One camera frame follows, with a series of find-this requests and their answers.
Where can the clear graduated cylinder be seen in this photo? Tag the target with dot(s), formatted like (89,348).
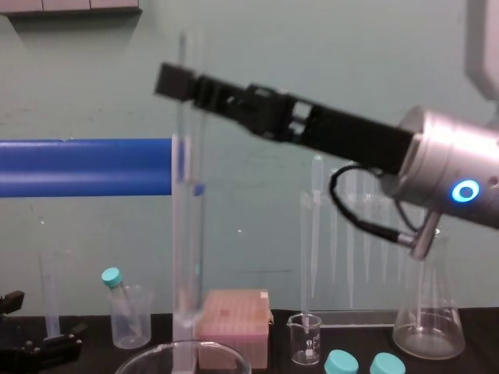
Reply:
(50,296)

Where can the clear plastic transfer pipette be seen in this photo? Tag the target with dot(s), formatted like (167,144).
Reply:
(317,175)
(367,233)
(350,253)
(333,249)

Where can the centrifuge tube with teal cap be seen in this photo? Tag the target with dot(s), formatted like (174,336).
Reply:
(113,278)

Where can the round clear glass dish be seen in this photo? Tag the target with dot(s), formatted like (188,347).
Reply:
(218,350)

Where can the clear acrylic test tube rack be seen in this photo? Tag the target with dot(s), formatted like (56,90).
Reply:
(182,331)

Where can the small glass beaker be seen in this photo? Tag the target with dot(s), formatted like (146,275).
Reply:
(306,344)

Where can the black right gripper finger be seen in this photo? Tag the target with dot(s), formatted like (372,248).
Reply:
(173,82)
(234,118)

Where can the grey wall cabinet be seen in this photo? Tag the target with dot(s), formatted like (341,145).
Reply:
(70,5)

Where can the glass conical flask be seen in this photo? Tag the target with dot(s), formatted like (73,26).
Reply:
(429,331)

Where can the clear plastic beaker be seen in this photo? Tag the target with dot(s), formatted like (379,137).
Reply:
(134,331)

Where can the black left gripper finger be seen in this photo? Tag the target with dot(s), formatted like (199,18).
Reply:
(11,304)
(47,346)

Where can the blue plastic pipe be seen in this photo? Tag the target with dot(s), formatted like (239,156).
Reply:
(85,167)

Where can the long clear glass test tube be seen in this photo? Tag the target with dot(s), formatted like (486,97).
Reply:
(183,124)
(200,156)

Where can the clear acrylic pipette stand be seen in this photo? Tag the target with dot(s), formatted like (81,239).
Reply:
(351,317)

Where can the teal screw cap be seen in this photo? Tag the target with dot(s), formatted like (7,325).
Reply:
(388,364)
(342,362)

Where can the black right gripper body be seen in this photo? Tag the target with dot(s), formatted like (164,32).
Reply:
(343,134)

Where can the pink pipette tip box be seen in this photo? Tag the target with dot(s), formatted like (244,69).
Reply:
(234,319)

